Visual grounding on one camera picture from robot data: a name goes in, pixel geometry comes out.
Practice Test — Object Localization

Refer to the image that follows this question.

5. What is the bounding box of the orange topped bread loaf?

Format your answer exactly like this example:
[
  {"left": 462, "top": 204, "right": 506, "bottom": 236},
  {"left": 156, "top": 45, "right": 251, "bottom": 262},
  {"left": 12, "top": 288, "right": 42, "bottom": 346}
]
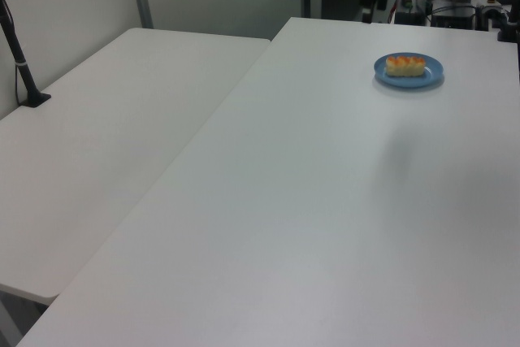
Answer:
[{"left": 384, "top": 54, "right": 427, "bottom": 78}]

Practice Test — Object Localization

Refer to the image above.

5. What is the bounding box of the blue round plate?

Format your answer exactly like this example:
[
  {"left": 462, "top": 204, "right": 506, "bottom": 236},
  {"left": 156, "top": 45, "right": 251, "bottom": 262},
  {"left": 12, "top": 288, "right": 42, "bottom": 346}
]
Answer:
[{"left": 373, "top": 53, "right": 445, "bottom": 91}]

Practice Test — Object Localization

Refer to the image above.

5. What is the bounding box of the black clamp stand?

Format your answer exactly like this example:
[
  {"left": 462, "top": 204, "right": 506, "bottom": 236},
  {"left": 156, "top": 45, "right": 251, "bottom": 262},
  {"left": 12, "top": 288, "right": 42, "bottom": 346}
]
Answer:
[{"left": 496, "top": 0, "right": 520, "bottom": 44}]

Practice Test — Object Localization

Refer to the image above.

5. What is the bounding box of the black camera stand pole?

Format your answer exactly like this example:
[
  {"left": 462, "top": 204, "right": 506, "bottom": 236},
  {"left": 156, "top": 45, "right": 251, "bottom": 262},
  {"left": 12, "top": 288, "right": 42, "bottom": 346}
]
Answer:
[{"left": 0, "top": 0, "right": 52, "bottom": 109}]

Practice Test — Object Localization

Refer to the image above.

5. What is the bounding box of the black electronics box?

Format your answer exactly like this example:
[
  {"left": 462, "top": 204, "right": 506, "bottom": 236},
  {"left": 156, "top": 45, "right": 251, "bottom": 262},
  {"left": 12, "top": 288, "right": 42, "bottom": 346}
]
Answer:
[{"left": 431, "top": 5, "right": 477, "bottom": 31}]

